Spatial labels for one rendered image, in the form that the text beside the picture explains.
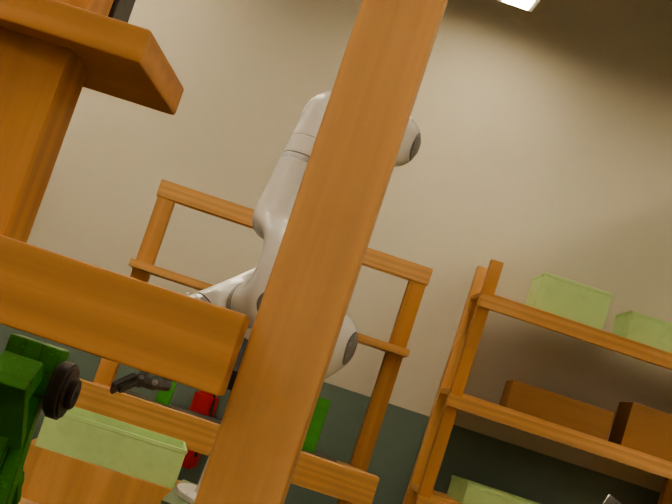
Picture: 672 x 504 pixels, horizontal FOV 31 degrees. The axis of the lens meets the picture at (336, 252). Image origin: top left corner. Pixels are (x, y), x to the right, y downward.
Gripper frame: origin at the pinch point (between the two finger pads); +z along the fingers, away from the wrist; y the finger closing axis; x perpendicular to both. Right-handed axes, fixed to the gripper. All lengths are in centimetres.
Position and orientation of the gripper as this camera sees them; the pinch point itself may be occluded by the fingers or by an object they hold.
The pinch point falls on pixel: (102, 361)
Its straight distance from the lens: 186.1
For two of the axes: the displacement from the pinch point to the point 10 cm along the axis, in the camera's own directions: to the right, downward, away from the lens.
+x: -3.0, 5.2, 8.0
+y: 5.3, 7.9, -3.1
